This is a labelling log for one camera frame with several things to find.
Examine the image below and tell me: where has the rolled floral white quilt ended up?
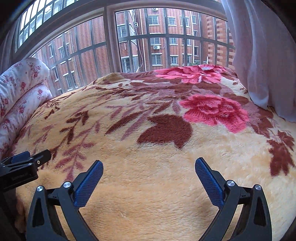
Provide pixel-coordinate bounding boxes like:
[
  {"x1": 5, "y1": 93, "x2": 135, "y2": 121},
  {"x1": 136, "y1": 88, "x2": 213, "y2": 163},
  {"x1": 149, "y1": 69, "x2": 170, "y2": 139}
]
[{"x1": 1, "y1": 57, "x2": 52, "y2": 157}]

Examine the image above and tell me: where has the floral plush bed blanket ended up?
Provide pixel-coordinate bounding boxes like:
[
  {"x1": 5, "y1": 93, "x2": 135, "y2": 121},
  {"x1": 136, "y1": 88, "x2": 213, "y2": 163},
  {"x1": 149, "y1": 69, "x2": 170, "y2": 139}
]
[{"x1": 12, "y1": 67, "x2": 295, "y2": 240}]

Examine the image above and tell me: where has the sheer white right curtain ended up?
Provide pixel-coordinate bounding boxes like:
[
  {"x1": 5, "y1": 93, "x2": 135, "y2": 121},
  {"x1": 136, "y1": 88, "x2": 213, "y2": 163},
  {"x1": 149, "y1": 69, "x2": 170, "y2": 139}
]
[{"x1": 222, "y1": 1, "x2": 295, "y2": 122}]

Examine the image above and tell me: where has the metal window frame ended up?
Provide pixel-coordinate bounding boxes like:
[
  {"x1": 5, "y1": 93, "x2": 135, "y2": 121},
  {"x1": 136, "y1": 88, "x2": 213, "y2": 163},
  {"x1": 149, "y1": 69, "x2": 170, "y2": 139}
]
[{"x1": 3, "y1": 1, "x2": 235, "y2": 96}]

